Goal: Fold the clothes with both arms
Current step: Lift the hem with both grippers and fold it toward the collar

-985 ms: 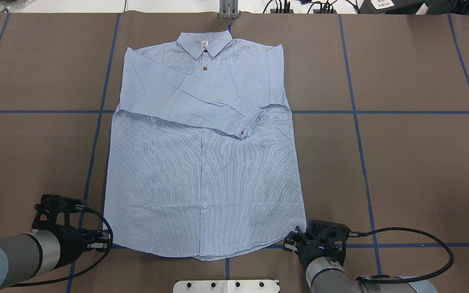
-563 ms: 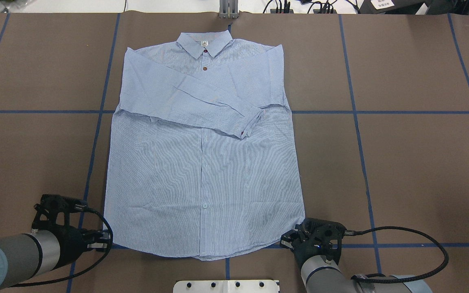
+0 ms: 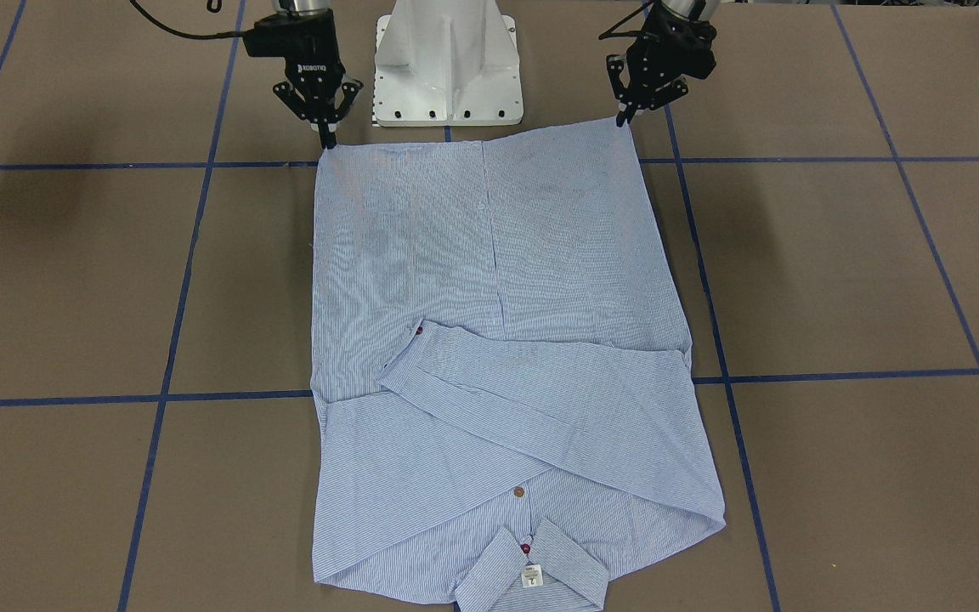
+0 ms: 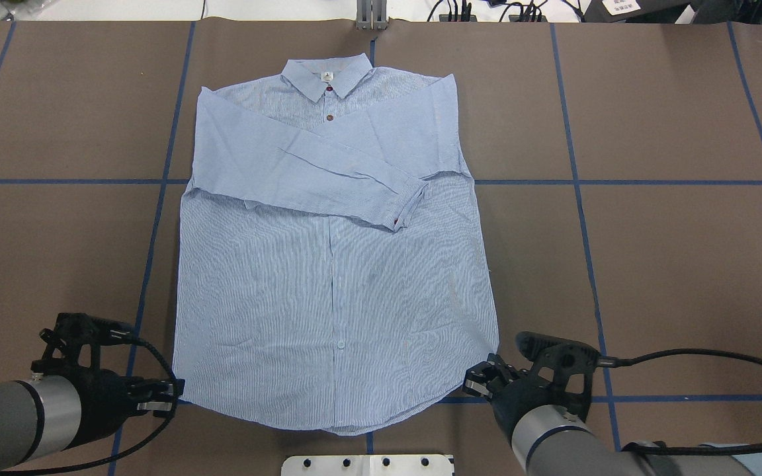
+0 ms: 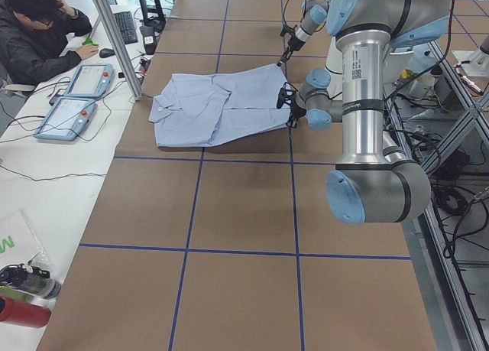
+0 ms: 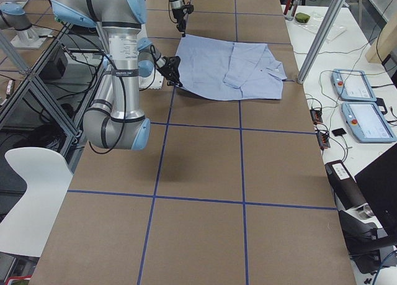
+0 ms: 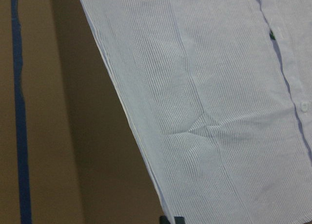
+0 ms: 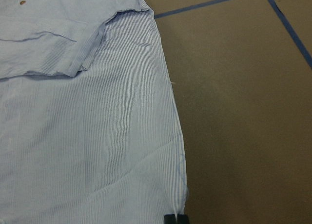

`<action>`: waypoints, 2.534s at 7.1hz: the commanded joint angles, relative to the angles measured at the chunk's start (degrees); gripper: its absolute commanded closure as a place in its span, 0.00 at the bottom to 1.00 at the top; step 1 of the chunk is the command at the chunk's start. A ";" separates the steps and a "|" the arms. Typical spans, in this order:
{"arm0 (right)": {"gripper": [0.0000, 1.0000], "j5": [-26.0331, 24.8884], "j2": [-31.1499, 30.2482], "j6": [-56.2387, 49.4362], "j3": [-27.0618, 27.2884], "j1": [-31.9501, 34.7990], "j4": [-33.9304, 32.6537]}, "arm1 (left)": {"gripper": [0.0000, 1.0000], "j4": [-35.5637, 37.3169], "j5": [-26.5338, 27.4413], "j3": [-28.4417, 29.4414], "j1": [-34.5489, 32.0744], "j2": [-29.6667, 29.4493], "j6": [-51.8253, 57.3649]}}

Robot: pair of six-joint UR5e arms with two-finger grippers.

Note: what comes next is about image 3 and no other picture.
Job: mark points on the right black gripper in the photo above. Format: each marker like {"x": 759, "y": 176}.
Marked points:
{"x": 309, "y": 56}

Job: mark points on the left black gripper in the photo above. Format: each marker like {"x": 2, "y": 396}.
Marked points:
{"x": 658, "y": 70}

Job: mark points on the light blue striped shirt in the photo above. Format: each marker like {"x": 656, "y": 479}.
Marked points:
{"x": 502, "y": 373}

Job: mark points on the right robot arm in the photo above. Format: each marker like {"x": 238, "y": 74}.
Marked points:
{"x": 298, "y": 7}

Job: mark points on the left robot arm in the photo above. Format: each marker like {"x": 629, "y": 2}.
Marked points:
{"x": 630, "y": 25}

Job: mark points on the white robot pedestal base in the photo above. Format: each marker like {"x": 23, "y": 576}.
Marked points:
{"x": 446, "y": 64}

